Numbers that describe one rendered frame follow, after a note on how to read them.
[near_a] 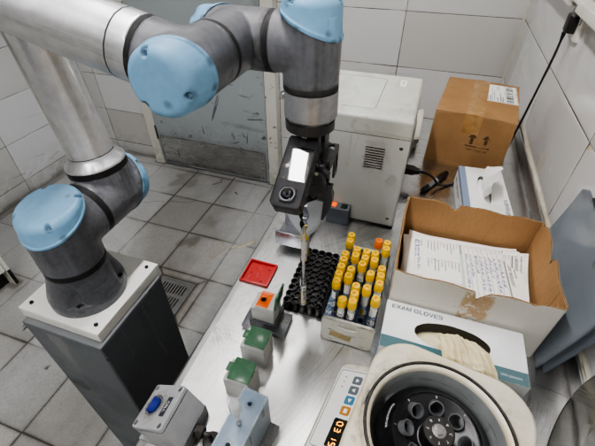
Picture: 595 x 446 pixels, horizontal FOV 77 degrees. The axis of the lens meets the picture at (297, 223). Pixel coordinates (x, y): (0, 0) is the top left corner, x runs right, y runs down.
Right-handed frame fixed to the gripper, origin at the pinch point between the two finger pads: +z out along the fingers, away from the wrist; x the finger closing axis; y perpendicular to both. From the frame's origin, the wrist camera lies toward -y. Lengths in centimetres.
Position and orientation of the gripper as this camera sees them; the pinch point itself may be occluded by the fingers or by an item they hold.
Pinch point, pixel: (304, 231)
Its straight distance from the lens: 64.7
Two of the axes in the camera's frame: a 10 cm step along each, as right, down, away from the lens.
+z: 0.0, 7.6, 6.5
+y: 3.1, -6.2, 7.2
